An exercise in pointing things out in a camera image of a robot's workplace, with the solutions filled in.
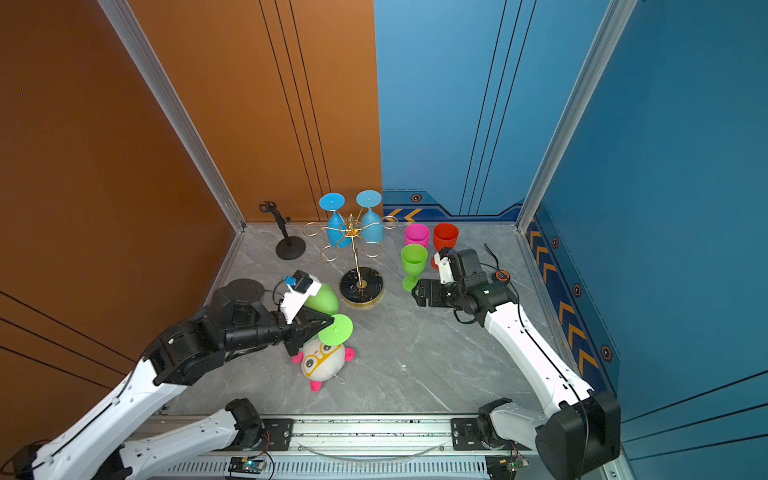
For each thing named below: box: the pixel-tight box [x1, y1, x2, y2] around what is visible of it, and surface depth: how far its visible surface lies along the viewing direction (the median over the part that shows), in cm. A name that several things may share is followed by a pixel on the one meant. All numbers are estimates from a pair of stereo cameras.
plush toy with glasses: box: [292, 338, 356, 392], surface depth 81 cm
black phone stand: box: [259, 201, 307, 260], surface depth 113 cm
